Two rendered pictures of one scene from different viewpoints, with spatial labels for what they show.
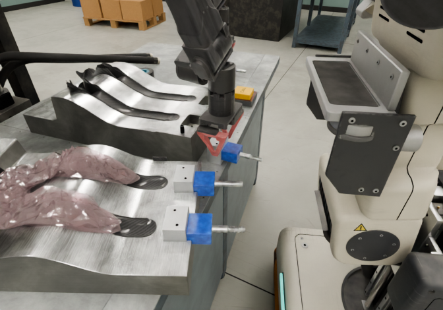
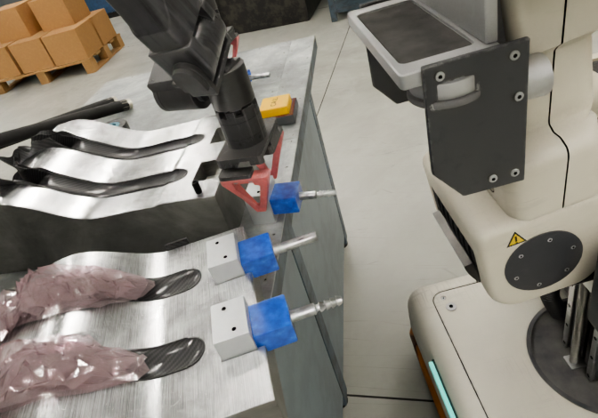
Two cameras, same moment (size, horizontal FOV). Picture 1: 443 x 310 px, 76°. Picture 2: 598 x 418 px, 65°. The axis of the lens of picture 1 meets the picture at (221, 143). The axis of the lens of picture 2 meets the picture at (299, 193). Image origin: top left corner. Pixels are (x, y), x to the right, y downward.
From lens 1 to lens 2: 0.03 m
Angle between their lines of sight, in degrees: 3
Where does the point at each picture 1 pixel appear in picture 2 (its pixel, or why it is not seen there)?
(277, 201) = (389, 259)
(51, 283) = not seen: outside the picture
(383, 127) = (488, 71)
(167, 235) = (224, 349)
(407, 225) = (582, 211)
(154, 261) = (217, 397)
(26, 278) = not seen: outside the picture
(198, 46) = (173, 46)
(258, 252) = (387, 345)
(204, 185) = (257, 257)
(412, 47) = not seen: outside the picture
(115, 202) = (127, 331)
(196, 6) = not seen: outside the picture
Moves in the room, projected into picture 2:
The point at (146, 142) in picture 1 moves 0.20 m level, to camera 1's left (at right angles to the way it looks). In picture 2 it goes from (149, 227) to (15, 273)
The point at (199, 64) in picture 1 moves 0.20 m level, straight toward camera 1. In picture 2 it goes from (185, 73) to (213, 152)
